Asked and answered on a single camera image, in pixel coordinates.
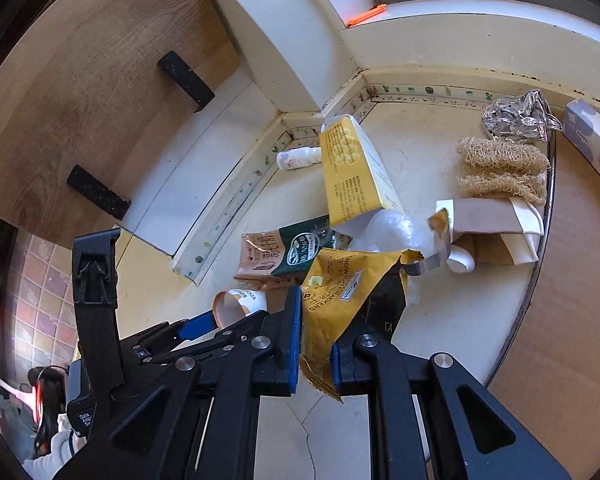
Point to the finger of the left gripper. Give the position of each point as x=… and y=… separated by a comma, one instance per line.
x=95, y=299
x=164, y=337

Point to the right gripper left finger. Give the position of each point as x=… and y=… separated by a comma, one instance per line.
x=192, y=413

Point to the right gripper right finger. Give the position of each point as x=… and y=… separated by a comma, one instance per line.
x=430, y=418

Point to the green and tan milk carton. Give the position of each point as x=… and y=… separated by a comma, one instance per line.
x=287, y=251

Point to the yellow snack bag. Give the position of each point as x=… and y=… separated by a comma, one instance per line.
x=340, y=285

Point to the clear plastic bag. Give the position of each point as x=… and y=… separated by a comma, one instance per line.
x=390, y=231

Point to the yellow honeycomb box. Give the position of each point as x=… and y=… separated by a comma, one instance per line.
x=357, y=184

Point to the lilac carton box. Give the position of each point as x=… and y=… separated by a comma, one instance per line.
x=582, y=129

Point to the paper cup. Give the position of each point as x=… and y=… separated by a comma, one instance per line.
x=233, y=305

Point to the wooden cabinet door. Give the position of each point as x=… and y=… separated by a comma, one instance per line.
x=83, y=88

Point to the brown paper bag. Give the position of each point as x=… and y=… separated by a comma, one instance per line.
x=495, y=231

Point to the small white bottle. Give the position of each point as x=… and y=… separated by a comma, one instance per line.
x=298, y=158

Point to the crumpled aluminium foil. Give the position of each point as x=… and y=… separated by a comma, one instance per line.
x=521, y=119

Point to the orange marker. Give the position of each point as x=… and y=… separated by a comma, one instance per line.
x=367, y=15

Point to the lower black cabinet handle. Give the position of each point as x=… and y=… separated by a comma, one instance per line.
x=97, y=193

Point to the black cabinet handle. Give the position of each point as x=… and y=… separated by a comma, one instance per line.
x=97, y=193
x=185, y=77

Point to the upper black cabinet handle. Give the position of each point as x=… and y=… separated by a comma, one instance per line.
x=185, y=77

